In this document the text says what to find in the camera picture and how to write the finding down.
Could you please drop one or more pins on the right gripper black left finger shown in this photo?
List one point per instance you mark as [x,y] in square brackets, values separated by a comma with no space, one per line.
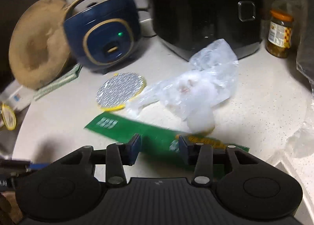
[115,156]

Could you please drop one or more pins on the blue rice cooker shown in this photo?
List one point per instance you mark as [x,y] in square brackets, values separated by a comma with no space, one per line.
[103,34]

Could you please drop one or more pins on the white soap box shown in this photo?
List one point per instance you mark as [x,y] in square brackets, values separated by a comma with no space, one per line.
[17,96]

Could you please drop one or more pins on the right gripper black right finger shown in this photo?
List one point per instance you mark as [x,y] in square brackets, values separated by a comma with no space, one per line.
[209,162]

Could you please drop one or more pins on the round wooden cutting board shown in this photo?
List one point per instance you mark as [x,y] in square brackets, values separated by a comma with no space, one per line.
[38,51]

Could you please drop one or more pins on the clear plastic bag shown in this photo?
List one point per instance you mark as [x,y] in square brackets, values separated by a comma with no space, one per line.
[193,95]

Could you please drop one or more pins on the orange lid pickle jar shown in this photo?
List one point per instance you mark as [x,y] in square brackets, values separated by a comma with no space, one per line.
[278,42]

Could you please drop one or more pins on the round foil yellow lid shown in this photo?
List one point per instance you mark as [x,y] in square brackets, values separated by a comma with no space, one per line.
[115,92]

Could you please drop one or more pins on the green noodle package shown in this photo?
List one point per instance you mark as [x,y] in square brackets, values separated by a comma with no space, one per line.
[158,143]

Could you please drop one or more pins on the yellow rim sink strainer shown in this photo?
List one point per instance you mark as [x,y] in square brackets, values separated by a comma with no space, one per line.
[8,117]

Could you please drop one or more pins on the foil covered stove panel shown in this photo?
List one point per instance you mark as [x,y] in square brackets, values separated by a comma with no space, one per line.
[305,47]

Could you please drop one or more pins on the black rice cooker open lid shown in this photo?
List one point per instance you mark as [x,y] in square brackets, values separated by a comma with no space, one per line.
[187,26]

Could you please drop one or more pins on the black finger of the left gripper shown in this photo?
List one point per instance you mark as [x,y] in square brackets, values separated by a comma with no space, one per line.
[37,166]

